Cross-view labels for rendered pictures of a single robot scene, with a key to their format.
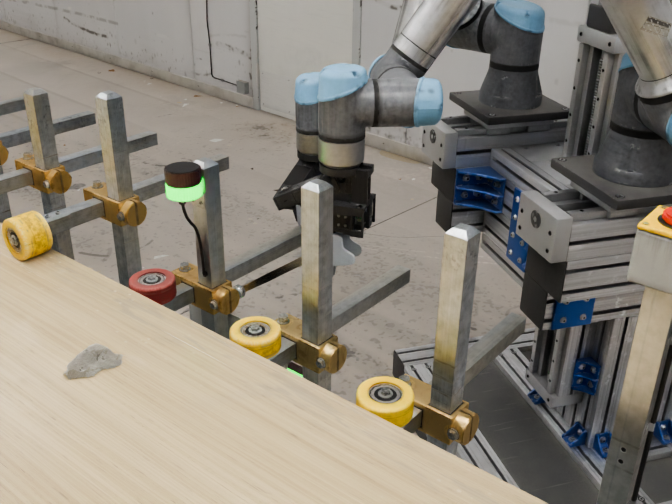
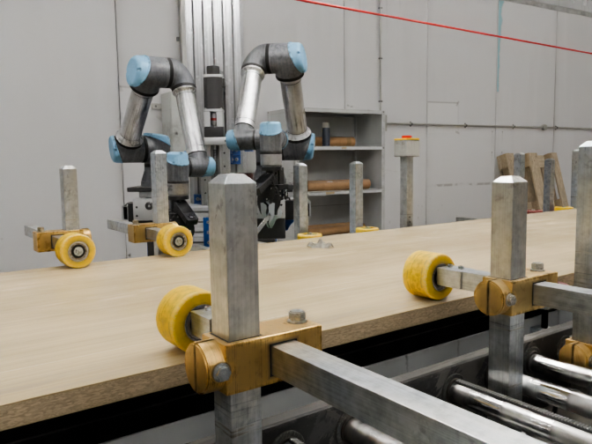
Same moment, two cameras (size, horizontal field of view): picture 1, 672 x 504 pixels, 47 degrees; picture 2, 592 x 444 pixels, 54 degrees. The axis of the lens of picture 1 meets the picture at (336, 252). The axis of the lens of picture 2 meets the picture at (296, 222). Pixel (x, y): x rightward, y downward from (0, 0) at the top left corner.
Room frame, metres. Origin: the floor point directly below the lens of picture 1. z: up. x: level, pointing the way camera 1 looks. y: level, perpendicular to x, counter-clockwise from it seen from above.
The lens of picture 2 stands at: (0.56, 1.92, 1.14)
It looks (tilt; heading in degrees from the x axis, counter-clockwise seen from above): 6 degrees down; 286
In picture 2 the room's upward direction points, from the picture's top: 1 degrees counter-clockwise
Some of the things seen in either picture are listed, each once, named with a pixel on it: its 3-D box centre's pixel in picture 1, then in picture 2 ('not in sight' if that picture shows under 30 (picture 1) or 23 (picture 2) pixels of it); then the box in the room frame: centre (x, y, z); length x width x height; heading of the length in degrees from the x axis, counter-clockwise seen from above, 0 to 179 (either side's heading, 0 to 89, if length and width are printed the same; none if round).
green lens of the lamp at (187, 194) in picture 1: (184, 188); not in sight; (1.19, 0.25, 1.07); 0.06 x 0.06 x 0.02
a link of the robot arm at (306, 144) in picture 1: (313, 140); (177, 189); (1.51, 0.05, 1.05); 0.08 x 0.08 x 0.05
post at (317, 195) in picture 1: (317, 318); (300, 233); (1.07, 0.03, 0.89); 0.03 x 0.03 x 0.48; 51
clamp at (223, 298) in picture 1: (203, 290); not in sight; (1.24, 0.24, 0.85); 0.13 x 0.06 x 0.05; 51
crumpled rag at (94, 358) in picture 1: (89, 356); (320, 242); (0.93, 0.36, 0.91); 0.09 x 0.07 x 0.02; 135
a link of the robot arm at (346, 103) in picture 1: (344, 102); (270, 137); (1.18, -0.01, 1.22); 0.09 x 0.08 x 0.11; 96
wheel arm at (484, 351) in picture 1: (455, 378); not in sight; (1.01, -0.19, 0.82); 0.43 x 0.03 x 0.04; 141
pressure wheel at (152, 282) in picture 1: (154, 304); not in sight; (1.17, 0.32, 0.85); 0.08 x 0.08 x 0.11
